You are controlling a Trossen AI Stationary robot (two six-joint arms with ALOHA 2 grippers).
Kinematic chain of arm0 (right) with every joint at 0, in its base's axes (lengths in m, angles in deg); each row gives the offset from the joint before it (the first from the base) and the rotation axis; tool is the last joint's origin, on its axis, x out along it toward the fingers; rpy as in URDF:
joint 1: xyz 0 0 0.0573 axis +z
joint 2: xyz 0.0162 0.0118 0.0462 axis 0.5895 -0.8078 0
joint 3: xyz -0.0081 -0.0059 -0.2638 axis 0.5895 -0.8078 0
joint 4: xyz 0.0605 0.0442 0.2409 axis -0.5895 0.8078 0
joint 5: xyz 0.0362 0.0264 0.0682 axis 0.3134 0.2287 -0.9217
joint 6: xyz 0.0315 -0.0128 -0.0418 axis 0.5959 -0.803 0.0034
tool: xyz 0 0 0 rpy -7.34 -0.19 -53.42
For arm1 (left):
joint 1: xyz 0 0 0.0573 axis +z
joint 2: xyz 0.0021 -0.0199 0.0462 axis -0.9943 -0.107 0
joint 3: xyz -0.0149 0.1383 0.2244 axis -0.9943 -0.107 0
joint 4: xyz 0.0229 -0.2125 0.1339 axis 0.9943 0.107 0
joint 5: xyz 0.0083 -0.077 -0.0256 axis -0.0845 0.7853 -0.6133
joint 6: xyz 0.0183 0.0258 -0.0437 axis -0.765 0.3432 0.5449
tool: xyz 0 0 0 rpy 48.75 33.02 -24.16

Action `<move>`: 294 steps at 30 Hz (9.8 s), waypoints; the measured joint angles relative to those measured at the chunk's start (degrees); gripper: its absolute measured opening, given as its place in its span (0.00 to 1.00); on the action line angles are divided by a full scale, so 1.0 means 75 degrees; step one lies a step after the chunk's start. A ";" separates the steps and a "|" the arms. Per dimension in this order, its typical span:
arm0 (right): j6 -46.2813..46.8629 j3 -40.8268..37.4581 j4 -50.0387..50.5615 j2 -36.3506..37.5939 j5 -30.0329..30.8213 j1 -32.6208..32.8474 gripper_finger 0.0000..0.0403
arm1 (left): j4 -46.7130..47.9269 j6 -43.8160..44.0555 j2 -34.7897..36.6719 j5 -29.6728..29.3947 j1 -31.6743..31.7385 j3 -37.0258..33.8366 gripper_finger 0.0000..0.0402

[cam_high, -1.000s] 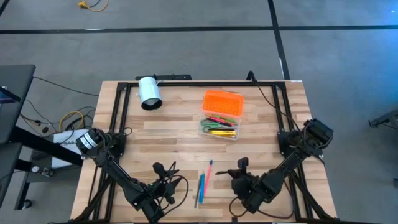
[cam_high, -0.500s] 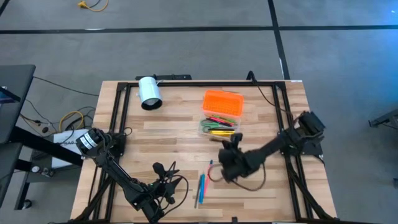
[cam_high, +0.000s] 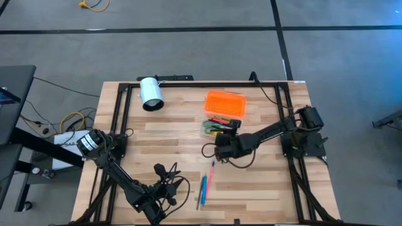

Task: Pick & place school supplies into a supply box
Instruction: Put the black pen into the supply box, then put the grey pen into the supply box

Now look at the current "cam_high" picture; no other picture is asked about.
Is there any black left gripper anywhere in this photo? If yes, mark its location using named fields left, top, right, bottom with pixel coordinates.
left=147, top=169, right=187, bottom=208

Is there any grey pen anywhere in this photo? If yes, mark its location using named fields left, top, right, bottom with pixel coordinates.
left=196, top=178, right=205, bottom=211

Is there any blue multicolour pen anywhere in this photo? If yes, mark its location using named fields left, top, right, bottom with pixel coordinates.
left=202, top=120, right=221, bottom=136
left=200, top=175, right=209, bottom=207

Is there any pink pen with blue cap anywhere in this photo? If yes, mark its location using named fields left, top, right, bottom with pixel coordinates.
left=205, top=160, right=215, bottom=200

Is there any clear box with orange lid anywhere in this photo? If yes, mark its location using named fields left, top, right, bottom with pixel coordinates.
left=200, top=90, right=247, bottom=139

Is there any white spotlight lamp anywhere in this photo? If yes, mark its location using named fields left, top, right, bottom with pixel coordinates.
left=139, top=77, right=165, bottom=112

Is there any black metal stand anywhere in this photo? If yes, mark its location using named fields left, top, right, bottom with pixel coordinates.
left=372, top=109, right=402, bottom=130

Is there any black desk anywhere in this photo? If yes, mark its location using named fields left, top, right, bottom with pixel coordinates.
left=0, top=65, right=85, bottom=210

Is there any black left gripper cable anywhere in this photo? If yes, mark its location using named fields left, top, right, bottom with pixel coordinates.
left=156, top=162, right=192, bottom=218

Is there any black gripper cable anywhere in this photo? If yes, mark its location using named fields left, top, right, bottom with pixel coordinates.
left=201, top=142, right=257, bottom=170
left=156, top=162, right=192, bottom=218

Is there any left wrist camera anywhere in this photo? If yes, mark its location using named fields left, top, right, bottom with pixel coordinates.
left=153, top=163, right=167, bottom=177

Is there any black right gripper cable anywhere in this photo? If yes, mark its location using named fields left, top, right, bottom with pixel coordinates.
left=201, top=142, right=257, bottom=170

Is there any black power cable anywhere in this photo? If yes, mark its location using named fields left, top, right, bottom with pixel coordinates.
left=249, top=71, right=295, bottom=111

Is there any yellow coiled cable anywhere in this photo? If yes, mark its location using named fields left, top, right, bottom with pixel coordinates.
left=59, top=111, right=86, bottom=133

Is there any yellow floor cable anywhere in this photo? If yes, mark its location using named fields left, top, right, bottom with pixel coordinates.
left=78, top=0, right=111, bottom=13

